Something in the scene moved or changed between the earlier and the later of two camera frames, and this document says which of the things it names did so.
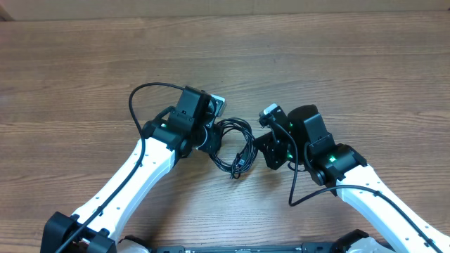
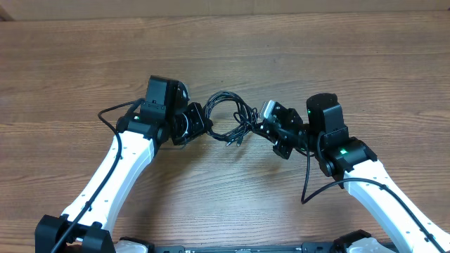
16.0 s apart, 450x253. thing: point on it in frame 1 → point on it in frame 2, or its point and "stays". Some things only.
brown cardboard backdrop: x=51 y=10 stays
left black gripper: x=211 y=145 → x=194 y=109
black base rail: x=306 y=248 stays
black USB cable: x=247 y=157 → x=245 y=115
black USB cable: x=246 y=159 → x=244 y=115
